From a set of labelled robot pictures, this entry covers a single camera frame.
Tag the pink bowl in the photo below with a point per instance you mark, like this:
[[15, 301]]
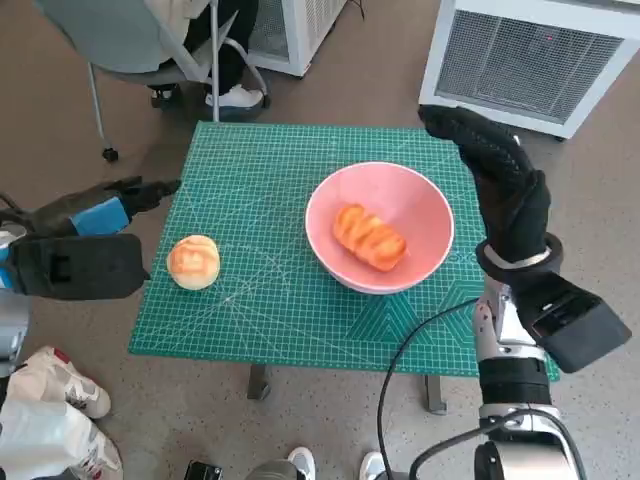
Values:
[[425, 220]]

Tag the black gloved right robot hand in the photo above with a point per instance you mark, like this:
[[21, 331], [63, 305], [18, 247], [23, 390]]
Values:
[[515, 200]]

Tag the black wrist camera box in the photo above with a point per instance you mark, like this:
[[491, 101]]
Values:
[[575, 320], [80, 265]]

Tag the round toy bread bun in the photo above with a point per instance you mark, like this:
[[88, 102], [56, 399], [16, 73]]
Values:
[[192, 262]]

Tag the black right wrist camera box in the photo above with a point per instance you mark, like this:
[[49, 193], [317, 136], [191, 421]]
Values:
[[575, 320]]

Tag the large white mesh cabinet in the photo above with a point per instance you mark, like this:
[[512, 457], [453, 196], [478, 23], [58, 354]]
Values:
[[530, 55]]

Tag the small black box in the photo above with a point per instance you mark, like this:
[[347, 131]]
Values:
[[202, 472]]

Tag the grey round robot part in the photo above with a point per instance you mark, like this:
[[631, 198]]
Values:
[[272, 472]]

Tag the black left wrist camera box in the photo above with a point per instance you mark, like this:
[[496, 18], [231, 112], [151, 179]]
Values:
[[80, 265]]

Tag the grey table leg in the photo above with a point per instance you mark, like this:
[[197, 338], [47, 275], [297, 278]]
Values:
[[436, 397], [259, 382]]

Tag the person in white trousers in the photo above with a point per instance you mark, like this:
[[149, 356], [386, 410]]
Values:
[[40, 415]]

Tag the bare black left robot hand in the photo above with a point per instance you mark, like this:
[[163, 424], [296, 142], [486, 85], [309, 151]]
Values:
[[100, 215]]

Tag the seated person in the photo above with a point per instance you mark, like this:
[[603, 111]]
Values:
[[232, 45]]

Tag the grey office chair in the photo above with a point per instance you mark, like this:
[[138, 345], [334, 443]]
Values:
[[115, 35]]

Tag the braided toy bread loaf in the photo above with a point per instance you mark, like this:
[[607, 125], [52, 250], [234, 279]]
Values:
[[370, 235]]

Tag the green cutting mat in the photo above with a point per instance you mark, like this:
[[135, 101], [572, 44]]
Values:
[[260, 165]]

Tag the white shoe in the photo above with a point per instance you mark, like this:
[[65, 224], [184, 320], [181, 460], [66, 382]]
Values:
[[374, 466], [302, 464]]

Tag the small white mesh cabinet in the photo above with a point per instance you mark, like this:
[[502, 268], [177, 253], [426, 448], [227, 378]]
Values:
[[302, 30]]

